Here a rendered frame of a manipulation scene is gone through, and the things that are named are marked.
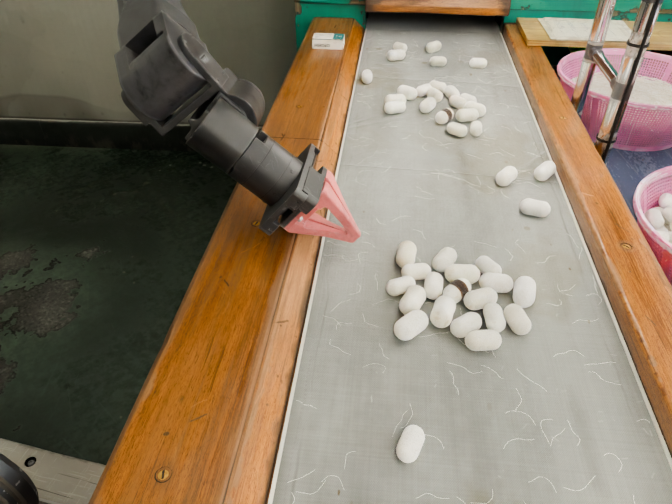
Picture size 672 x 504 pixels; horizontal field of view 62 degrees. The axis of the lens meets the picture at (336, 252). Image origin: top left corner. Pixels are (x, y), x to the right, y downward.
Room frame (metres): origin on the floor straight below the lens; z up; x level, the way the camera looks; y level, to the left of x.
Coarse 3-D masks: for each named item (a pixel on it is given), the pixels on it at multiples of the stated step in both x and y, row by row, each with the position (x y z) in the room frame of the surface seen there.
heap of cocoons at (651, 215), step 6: (660, 198) 0.60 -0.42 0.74; (666, 198) 0.59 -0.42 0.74; (660, 204) 0.59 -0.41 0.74; (666, 204) 0.58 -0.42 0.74; (648, 210) 0.57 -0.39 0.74; (654, 210) 0.56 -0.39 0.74; (660, 210) 0.58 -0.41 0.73; (666, 210) 0.57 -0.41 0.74; (648, 216) 0.56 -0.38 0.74; (654, 216) 0.55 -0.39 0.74; (660, 216) 0.55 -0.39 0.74; (666, 216) 0.56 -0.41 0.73; (654, 222) 0.54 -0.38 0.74; (660, 222) 0.54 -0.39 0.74; (666, 222) 0.56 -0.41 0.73; (654, 228) 0.54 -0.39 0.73; (660, 228) 0.54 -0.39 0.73; (666, 228) 0.55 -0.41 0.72; (660, 234) 0.51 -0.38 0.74; (666, 234) 0.51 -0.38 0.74
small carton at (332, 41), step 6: (318, 36) 1.09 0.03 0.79; (324, 36) 1.09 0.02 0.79; (330, 36) 1.09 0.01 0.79; (336, 36) 1.09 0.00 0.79; (342, 36) 1.09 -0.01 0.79; (312, 42) 1.08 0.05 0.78; (318, 42) 1.08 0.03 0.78; (324, 42) 1.08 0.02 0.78; (330, 42) 1.08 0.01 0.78; (336, 42) 1.08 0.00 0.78; (342, 42) 1.07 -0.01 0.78; (312, 48) 1.08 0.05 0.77; (318, 48) 1.08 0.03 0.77; (324, 48) 1.08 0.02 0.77; (330, 48) 1.08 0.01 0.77; (336, 48) 1.08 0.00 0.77; (342, 48) 1.07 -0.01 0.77
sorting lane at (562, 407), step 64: (384, 64) 1.07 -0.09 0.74; (448, 64) 1.07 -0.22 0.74; (512, 64) 1.06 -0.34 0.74; (384, 128) 0.79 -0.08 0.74; (512, 128) 0.79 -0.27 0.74; (384, 192) 0.61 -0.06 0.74; (448, 192) 0.61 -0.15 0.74; (512, 192) 0.61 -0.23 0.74; (320, 256) 0.48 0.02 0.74; (384, 256) 0.48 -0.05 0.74; (512, 256) 0.48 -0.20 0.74; (576, 256) 0.48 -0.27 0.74; (320, 320) 0.38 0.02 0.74; (384, 320) 0.38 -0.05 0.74; (576, 320) 0.38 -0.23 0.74; (320, 384) 0.30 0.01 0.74; (384, 384) 0.30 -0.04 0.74; (448, 384) 0.30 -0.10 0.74; (512, 384) 0.30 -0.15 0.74; (576, 384) 0.30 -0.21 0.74; (640, 384) 0.30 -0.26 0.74; (320, 448) 0.24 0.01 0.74; (384, 448) 0.24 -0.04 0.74; (448, 448) 0.24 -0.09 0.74; (512, 448) 0.24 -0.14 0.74; (576, 448) 0.24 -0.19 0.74; (640, 448) 0.24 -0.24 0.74
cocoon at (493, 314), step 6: (486, 306) 0.38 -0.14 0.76; (492, 306) 0.38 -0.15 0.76; (498, 306) 0.38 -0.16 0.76; (486, 312) 0.38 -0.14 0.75; (492, 312) 0.37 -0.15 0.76; (498, 312) 0.37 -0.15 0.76; (486, 318) 0.37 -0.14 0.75; (492, 318) 0.36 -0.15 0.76; (498, 318) 0.36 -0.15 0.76; (504, 318) 0.37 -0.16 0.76; (486, 324) 0.36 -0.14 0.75; (492, 324) 0.36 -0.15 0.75; (498, 324) 0.36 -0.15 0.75; (504, 324) 0.36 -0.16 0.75; (498, 330) 0.36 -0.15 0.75
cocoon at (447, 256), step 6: (444, 252) 0.46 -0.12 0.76; (450, 252) 0.46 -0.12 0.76; (438, 258) 0.45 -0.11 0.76; (444, 258) 0.45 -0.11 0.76; (450, 258) 0.45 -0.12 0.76; (456, 258) 0.46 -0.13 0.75; (432, 264) 0.45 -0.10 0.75; (438, 264) 0.45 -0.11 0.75; (444, 264) 0.45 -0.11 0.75; (450, 264) 0.45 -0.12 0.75; (438, 270) 0.44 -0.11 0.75; (444, 270) 0.44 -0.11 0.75
